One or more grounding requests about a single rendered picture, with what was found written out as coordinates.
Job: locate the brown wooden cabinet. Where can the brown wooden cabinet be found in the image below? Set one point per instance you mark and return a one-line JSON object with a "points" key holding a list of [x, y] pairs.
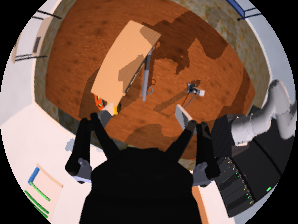
{"points": [[123, 62]]}

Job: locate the orange spirit level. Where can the orange spirit level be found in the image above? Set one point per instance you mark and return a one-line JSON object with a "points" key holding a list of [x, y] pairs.
{"points": [[99, 102]]}

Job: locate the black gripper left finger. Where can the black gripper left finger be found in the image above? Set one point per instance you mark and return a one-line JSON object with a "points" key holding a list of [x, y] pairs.
{"points": [[78, 164]]}

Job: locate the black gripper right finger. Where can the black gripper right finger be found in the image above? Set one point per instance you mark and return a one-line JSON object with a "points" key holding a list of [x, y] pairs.
{"points": [[206, 168]]}

